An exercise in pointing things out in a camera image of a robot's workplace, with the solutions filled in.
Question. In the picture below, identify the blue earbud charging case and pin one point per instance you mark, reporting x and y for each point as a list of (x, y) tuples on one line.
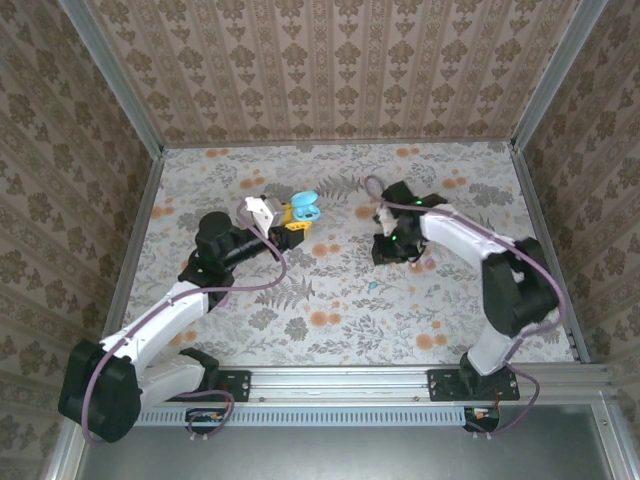
[(306, 209)]

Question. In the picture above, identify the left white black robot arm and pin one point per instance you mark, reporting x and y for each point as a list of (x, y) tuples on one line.
[(155, 320)]

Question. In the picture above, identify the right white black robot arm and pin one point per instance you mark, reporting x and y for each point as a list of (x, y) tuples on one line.
[(520, 295)]

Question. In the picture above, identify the floral patterned table cover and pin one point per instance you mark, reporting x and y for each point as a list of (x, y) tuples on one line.
[(350, 340)]

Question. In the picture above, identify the grey metal panel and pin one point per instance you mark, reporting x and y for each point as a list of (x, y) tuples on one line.
[(325, 450)]

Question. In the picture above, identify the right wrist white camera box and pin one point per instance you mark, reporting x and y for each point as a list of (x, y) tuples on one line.
[(386, 219)]

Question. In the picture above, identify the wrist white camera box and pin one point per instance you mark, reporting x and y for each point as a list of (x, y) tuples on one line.
[(260, 210), (386, 219)]

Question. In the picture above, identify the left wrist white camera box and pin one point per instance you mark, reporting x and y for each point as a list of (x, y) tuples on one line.
[(260, 210)]

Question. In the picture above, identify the aluminium table side rail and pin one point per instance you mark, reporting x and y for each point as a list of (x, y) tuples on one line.
[(530, 200), (145, 210)]

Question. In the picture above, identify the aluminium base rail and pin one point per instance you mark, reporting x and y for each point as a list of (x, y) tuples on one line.
[(340, 385)]

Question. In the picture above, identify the aluminium corner post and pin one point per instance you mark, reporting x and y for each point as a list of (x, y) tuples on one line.
[(116, 80), (554, 80)]

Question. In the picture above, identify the aluminium lower frame bar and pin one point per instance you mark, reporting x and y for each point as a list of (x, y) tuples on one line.
[(62, 462), (616, 450)]

